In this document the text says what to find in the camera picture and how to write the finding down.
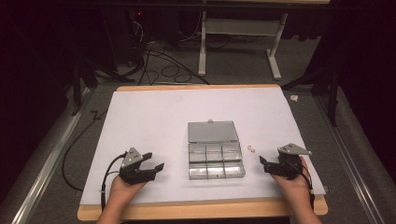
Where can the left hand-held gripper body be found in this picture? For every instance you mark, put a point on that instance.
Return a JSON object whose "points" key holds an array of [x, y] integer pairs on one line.
{"points": [[133, 169]]}

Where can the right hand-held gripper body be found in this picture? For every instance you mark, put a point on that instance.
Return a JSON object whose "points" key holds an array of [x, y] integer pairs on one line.
{"points": [[289, 165]]}

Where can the clear plastic compartment box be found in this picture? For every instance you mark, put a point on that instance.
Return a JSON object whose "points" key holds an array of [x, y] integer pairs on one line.
{"points": [[214, 155]]}

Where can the person's left hand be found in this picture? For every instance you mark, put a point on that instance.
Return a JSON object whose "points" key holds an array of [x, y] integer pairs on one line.
{"points": [[124, 189]]}

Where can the person's right hand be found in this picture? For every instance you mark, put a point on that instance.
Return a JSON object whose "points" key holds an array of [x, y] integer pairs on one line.
{"points": [[294, 186]]}

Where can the white paper sheet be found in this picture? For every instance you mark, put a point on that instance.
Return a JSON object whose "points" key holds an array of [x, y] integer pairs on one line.
{"points": [[162, 124]]}

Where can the small white floor object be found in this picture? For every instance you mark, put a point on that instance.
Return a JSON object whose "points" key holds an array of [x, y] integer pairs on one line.
{"points": [[294, 98]]}

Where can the black stand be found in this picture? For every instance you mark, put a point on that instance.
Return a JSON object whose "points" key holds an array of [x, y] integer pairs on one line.
{"points": [[323, 84], [84, 77]]}

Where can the dark computer tower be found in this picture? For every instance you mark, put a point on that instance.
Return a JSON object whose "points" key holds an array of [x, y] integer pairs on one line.
{"points": [[137, 31]]}

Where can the aluminium rail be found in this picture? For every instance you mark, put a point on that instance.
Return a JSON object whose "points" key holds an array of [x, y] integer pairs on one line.
{"points": [[46, 161], [348, 161]]}

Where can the white metal desk frame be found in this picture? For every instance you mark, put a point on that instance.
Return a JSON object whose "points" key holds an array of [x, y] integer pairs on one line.
{"points": [[239, 26]]}

